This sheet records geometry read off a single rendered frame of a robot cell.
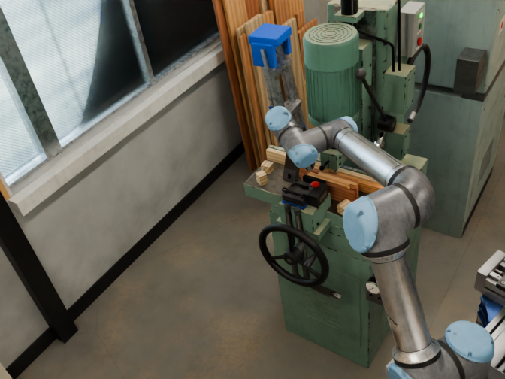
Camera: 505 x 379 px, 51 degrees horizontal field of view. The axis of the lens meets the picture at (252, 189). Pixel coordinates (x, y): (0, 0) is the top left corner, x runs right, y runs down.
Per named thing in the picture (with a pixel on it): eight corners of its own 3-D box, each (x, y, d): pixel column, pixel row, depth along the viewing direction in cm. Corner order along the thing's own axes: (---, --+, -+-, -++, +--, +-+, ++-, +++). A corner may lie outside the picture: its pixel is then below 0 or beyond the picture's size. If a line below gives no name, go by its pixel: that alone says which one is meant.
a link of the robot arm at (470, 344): (500, 373, 137) (509, 342, 128) (458, 397, 134) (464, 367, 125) (466, 338, 146) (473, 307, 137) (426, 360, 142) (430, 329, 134)
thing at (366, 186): (291, 170, 215) (290, 162, 213) (294, 168, 216) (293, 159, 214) (421, 209, 189) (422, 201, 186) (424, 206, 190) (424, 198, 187)
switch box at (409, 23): (395, 55, 190) (397, 11, 180) (406, 43, 196) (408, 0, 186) (412, 58, 187) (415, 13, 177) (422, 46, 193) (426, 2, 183)
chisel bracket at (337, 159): (320, 169, 200) (319, 151, 194) (337, 149, 208) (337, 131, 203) (338, 174, 196) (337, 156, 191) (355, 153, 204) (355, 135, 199)
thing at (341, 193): (301, 189, 205) (300, 177, 201) (303, 187, 206) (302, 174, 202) (354, 206, 194) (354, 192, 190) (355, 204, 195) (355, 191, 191)
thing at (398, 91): (382, 110, 195) (383, 73, 185) (392, 98, 200) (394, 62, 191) (404, 115, 191) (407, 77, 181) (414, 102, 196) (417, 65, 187)
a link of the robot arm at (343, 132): (460, 180, 121) (343, 104, 159) (420, 198, 118) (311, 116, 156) (457, 219, 128) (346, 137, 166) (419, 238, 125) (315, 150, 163)
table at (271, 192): (231, 209, 211) (228, 198, 207) (272, 166, 229) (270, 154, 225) (374, 262, 181) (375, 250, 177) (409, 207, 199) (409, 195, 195)
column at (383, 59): (331, 168, 229) (325, 3, 183) (355, 140, 242) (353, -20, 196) (381, 183, 218) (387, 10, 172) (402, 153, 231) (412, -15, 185)
